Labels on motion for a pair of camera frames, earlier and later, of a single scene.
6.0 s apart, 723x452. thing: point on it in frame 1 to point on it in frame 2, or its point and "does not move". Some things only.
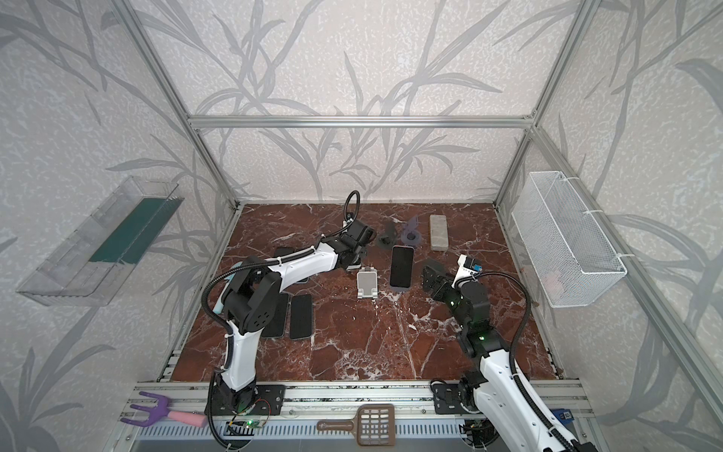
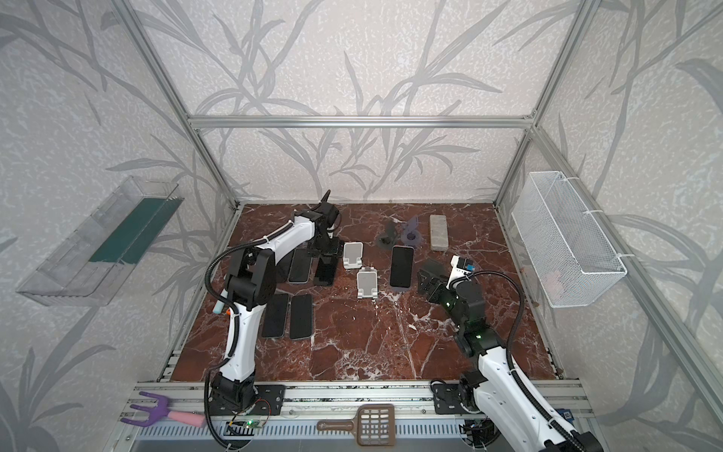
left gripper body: [356, 255] to [327, 247]
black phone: [278, 328] does not move
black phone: [301, 316] does not move
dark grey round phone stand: [411, 236] does not move
